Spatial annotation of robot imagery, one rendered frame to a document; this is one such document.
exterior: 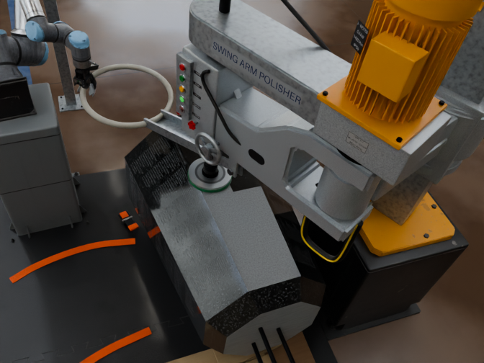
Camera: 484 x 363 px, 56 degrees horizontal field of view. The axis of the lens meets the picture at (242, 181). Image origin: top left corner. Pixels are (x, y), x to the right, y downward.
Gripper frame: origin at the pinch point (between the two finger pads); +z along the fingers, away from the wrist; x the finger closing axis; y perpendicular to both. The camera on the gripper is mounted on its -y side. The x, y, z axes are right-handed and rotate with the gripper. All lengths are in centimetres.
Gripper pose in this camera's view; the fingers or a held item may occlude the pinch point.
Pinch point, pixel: (88, 91)
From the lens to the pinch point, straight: 266.7
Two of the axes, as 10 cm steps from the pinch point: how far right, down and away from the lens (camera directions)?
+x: 9.6, 2.8, -0.3
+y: -2.3, 7.3, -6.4
